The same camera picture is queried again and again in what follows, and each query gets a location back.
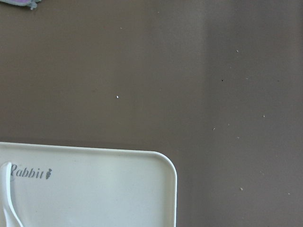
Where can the grey folded cloth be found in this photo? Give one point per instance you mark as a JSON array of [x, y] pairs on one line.
[[32, 4]]

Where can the cream rabbit tray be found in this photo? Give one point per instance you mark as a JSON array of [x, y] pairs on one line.
[[58, 186]]

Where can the white ceramic spoon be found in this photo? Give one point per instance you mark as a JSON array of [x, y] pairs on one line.
[[8, 216]]

